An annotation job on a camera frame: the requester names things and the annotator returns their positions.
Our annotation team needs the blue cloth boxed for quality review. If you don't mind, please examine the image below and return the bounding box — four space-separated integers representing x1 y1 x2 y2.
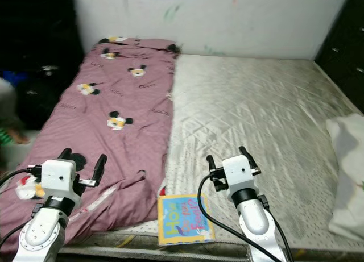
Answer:
2 70 29 86

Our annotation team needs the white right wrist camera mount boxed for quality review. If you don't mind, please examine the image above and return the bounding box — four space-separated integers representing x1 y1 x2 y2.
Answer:
222 155 254 189

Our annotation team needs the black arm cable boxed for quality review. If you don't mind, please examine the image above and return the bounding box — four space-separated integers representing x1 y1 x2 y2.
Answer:
198 174 291 262
0 167 43 246

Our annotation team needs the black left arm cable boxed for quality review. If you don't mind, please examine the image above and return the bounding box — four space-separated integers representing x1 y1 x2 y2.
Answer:
0 167 43 246

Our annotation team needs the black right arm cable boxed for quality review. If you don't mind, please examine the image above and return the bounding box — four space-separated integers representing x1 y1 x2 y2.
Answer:
198 174 291 262

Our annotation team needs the white pillow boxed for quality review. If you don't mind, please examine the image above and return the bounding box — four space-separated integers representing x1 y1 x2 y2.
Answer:
325 113 364 243

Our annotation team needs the colourful children's book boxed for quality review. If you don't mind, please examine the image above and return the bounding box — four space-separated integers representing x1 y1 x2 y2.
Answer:
158 194 217 246

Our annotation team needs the white quilted mattress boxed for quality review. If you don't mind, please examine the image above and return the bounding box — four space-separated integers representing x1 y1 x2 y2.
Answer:
91 53 364 260

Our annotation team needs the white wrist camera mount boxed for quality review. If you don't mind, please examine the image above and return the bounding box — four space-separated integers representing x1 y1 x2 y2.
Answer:
222 155 254 189
41 159 76 193

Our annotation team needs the green plastic stool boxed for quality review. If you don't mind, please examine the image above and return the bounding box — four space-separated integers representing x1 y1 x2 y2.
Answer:
0 130 12 146

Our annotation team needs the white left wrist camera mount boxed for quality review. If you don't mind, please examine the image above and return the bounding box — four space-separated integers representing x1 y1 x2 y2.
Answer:
41 159 76 193

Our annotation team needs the mauve cartoon print blanket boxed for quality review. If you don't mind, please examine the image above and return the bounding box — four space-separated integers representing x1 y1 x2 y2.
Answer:
0 38 180 257

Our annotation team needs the black bag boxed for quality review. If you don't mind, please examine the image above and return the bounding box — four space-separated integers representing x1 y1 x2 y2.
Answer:
14 63 72 131

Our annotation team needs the person in grey trousers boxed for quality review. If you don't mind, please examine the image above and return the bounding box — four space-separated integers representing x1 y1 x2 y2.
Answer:
0 77 29 145

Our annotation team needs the dark tufted headboard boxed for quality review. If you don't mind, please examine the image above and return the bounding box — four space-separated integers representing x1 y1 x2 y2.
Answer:
314 0 364 112

